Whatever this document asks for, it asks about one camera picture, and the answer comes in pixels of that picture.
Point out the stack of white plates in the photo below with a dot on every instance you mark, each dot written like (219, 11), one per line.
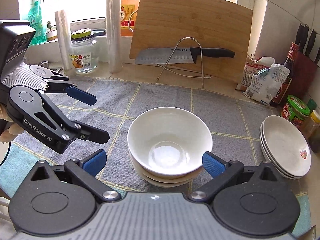
(284, 145)

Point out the dark soy sauce bottle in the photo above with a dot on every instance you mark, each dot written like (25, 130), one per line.
(287, 73)

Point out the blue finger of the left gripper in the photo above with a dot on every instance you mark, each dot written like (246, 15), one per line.
(80, 95)
(90, 133)

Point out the green dish soap bottle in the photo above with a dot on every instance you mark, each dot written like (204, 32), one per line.
(36, 21)

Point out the green cap seasoning jar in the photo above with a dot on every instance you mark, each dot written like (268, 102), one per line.
(311, 104)

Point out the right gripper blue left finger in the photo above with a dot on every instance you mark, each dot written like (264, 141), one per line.
(83, 172)

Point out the grey checked dish mat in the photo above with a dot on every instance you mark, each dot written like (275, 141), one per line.
(233, 123)

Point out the yellow spice jar white cap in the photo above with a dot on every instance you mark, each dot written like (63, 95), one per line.
(310, 124)

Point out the white bowl pink flower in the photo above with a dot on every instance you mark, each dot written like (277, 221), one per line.
(164, 178)
(169, 140)

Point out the dark glass oil bottle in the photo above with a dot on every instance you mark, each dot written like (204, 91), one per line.
(314, 141)

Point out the tall cling film roll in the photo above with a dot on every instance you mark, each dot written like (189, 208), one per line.
(113, 35)

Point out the orange cooking oil bottle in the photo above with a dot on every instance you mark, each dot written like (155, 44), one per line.
(128, 14)

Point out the green lid sauce jar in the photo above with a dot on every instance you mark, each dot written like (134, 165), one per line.
(295, 111)

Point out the gloved left hand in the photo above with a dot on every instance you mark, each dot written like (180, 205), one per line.
(14, 129)

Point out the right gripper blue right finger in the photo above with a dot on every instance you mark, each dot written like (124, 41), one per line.
(224, 174)

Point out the teal cloth under mat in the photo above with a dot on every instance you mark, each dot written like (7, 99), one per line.
(17, 165)

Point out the bamboo cutting board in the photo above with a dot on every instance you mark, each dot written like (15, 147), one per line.
(187, 23)

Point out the black handled santoku knife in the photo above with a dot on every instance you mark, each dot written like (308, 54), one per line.
(181, 55)

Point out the red white snack bag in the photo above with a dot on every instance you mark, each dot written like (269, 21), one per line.
(252, 67)

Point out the dark red knife block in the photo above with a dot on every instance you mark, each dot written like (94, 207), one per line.
(304, 68)

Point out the white plastic food bag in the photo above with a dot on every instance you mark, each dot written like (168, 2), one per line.
(265, 84)

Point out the clear glass jar yellow label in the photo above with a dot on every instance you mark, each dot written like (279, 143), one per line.
(84, 52)

